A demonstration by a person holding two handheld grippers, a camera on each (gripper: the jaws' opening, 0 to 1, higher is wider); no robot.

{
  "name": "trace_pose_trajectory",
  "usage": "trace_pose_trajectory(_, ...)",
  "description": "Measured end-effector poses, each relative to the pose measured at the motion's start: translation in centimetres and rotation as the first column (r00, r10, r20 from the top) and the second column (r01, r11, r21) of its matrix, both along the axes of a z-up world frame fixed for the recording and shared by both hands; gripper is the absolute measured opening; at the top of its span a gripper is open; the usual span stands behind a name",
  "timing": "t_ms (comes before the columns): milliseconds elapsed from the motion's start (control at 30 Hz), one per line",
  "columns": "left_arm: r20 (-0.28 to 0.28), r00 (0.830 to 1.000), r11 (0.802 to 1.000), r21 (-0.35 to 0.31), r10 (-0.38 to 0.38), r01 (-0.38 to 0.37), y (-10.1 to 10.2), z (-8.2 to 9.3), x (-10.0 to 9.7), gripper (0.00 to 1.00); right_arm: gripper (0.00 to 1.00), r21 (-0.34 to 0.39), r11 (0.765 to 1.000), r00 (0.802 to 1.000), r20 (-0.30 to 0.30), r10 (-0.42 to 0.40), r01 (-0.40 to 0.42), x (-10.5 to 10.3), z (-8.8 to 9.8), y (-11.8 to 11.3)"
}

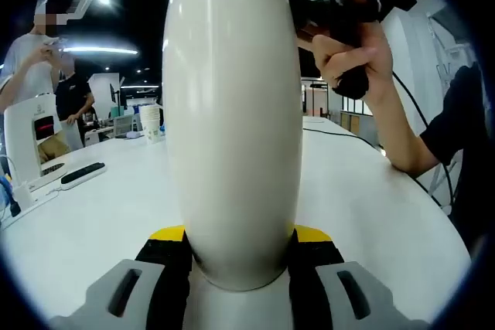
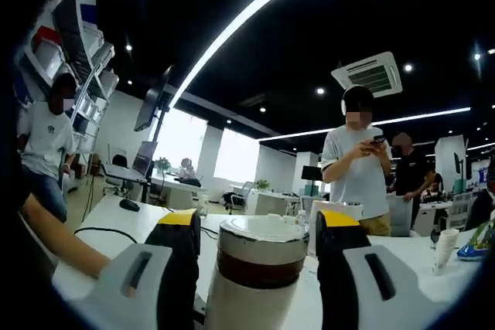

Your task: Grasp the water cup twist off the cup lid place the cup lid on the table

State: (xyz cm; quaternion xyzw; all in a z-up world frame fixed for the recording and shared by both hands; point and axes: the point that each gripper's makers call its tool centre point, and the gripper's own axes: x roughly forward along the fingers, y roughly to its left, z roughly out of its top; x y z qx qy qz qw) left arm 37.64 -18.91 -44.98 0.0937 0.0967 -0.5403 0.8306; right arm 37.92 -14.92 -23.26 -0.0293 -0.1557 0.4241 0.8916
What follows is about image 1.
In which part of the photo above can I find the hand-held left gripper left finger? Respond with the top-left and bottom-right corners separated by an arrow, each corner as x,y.
48,224 -> 193,330

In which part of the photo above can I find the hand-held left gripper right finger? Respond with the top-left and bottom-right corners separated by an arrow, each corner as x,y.
288,223 -> 430,330

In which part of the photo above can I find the cream water cup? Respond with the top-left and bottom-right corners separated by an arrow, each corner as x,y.
161,0 -> 303,293

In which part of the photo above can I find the person's right hand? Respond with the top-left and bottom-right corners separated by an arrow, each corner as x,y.
295,20 -> 395,91

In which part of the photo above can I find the white table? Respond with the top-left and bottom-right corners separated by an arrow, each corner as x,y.
0,115 -> 473,330

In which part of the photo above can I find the long white power strip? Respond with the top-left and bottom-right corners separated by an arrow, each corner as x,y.
0,181 -> 63,231

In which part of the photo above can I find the black white power strip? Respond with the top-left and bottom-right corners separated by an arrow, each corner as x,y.
60,161 -> 108,192

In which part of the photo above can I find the white charger cube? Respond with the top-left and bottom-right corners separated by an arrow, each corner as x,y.
12,184 -> 35,212

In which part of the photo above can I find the operator in black shirt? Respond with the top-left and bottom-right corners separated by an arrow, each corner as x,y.
419,62 -> 495,256

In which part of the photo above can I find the stack of paper cups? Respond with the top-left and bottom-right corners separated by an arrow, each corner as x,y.
138,104 -> 162,145

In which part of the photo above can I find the white desktop machine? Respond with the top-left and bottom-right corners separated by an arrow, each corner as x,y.
2,92 -> 71,192

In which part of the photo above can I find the curved ceiling light strip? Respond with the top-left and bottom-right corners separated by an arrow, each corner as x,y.
61,46 -> 139,56

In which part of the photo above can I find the black cable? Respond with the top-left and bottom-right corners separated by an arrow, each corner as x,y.
302,126 -> 383,150
391,71 -> 461,216

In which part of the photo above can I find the small black wall monitor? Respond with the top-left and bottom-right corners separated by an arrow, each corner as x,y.
109,82 -> 127,106

